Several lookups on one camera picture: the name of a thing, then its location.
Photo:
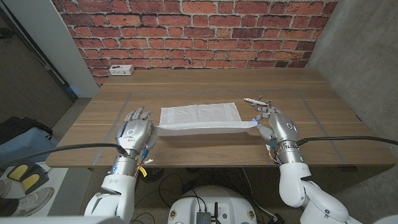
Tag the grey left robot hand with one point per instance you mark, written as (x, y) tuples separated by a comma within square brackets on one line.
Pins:
[(135, 133)]

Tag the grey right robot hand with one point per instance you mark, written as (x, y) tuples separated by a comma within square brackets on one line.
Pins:
[(283, 129)]

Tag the white handkerchief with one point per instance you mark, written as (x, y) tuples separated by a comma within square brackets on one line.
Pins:
[(199, 113)]

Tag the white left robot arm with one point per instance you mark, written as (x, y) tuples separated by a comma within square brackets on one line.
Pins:
[(119, 189)]

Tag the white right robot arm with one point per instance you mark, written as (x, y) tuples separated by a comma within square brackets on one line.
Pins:
[(292, 183)]

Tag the white toy airplane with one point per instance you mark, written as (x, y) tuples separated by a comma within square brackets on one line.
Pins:
[(252, 100)]

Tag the black round fan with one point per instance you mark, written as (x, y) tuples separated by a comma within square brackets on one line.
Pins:
[(154, 175)]

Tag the white power strip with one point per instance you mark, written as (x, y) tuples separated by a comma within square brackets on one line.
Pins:
[(121, 70)]

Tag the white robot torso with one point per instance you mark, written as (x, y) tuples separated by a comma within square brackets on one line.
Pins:
[(230, 202)]

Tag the blue storage bin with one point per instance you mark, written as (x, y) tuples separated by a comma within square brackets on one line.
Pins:
[(25, 143)]

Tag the black yellow foot pedal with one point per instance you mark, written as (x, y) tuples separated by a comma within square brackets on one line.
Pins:
[(32, 182), (18, 171)]

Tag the black bag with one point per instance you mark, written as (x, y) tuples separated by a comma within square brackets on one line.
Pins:
[(15, 126)]

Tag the red brick printed backdrop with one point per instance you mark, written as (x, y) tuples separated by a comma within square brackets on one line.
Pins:
[(199, 31)]

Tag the grey white sneaker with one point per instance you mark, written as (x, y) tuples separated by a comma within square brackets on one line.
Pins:
[(34, 202), (4, 188)]

